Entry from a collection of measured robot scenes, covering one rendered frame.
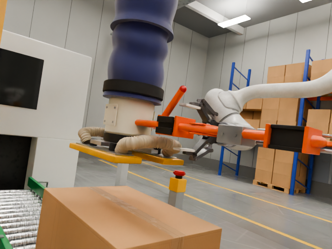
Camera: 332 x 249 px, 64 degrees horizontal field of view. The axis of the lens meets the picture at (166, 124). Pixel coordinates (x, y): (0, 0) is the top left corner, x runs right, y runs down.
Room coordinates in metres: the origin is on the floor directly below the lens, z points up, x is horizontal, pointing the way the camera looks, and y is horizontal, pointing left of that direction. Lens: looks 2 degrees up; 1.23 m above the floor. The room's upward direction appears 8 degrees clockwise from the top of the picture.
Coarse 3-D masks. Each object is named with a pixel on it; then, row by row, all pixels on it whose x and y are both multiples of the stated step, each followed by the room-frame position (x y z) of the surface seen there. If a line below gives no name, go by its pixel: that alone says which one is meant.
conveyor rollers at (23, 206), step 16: (0, 192) 2.33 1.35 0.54; (16, 192) 2.34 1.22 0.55; (32, 192) 2.42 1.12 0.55; (0, 208) 1.94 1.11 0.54; (16, 208) 1.95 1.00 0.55; (32, 208) 2.01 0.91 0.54; (0, 224) 1.64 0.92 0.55; (16, 224) 1.69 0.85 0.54; (32, 224) 1.75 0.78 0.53; (16, 240) 1.47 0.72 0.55; (32, 240) 1.51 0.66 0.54
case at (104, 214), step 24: (48, 192) 1.04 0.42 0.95; (72, 192) 1.08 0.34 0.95; (96, 192) 1.13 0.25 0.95; (120, 192) 1.19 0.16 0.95; (48, 216) 1.01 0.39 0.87; (72, 216) 0.85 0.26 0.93; (96, 216) 0.84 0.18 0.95; (120, 216) 0.86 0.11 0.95; (144, 216) 0.90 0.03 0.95; (168, 216) 0.93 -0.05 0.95; (192, 216) 0.97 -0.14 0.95; (48, 240) 0.98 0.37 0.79; (72, 240) 0.83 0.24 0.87; (96, 240) 0.71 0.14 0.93; (120, 240) 0.68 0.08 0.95; (144, 240) 0.71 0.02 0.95; (168, 240) 0.73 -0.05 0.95; (192, 240) 0.80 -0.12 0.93; (216, 240) 0.87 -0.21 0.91
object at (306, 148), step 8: (272, 128) 0.54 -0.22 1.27; (280, 128) 0.53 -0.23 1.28; (288, 128) 0.51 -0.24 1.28; (296, 128) 0.50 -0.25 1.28; (304, 128) 0.48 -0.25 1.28; (312, 128) 0.49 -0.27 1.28; (264, 136) 0.54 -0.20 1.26; (272, 136) 0.54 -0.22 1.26; (280, 136) 0.53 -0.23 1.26; (288, 136) 0.52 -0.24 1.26; (296, 136) 0.50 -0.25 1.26; (304, 136) 0.48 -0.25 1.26; (264, 144) 0.54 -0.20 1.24; (272, 144) 0.54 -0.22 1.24; (280, 144) 0.53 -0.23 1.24; (288, 144) 0.51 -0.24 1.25; (296, 144) 0.50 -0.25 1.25; (304, 144) 0.48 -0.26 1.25; (304, 152) 0.48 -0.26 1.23; (312, 152) 0.50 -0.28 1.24
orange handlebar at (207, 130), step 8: (136, 120) 0.90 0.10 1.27; (144, 120) 0.88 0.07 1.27; (184, 128) 0.73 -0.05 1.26; (192, 128) 0.71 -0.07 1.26; (200, 128) 0.69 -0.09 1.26; (208, 128) 0.67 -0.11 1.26; (216, 128) 0.65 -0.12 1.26; (216, 136) 0.72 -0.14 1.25; (248, 136) 0.58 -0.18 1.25; (256, 136) 0.57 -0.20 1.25; (312, 136) 0.49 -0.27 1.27; (320, 136) 0.49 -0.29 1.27; (312, 144) 0.49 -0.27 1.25; (320, 144) 0.49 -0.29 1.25
